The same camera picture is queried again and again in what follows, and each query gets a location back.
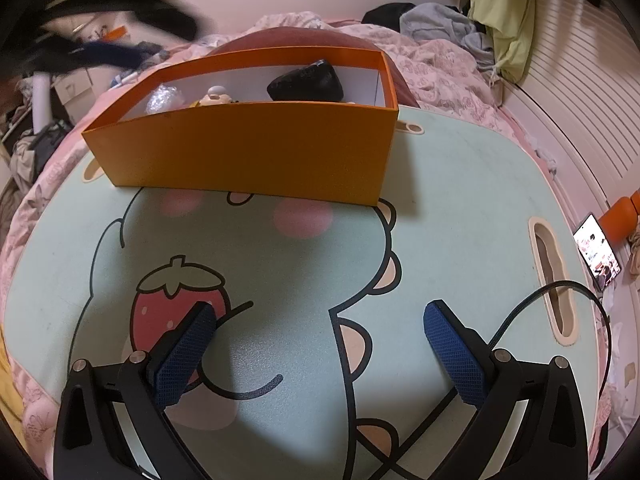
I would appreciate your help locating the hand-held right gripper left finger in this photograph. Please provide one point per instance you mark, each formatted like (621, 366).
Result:
(182, 355)

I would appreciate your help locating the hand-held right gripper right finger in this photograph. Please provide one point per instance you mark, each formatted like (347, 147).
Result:
(452, 355)

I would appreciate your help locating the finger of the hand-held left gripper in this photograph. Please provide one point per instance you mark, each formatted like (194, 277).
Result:
(112, 54)

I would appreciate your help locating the clear plastic item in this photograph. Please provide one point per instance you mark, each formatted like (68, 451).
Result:
(164, 100)

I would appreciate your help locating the beige cartoon figurine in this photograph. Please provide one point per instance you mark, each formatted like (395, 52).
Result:
(216, 96)

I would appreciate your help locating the orange cardboard box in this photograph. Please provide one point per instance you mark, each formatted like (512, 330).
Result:
(250, 150)

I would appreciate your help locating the dark pouch with red pattern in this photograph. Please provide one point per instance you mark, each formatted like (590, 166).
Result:
(307, 82)

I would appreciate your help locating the small orange shelf box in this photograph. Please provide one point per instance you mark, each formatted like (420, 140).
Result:
(114, 33)

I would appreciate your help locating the white drawer cabinet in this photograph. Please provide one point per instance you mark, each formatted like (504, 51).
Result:
(80, 90)

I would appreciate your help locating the white paper roll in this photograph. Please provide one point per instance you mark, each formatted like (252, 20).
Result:
(41, 102)

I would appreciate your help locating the pile of clothes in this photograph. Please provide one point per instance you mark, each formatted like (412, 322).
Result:
(40, 150)

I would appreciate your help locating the green cartoon lap table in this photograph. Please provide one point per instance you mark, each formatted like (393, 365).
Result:
(450, 210)

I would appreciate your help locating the smartphone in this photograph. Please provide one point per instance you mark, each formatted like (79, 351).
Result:
(597, 252)

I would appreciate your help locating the orange plush toy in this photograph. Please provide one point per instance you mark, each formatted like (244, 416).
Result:
(620, 217)

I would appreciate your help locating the black clothing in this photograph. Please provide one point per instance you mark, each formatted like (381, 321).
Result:
(387, 12)

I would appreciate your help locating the grey clothing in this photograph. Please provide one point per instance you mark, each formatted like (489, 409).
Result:
(440, 25)

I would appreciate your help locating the yellow-green cloth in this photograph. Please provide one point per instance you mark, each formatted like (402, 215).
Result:
(505, 20)

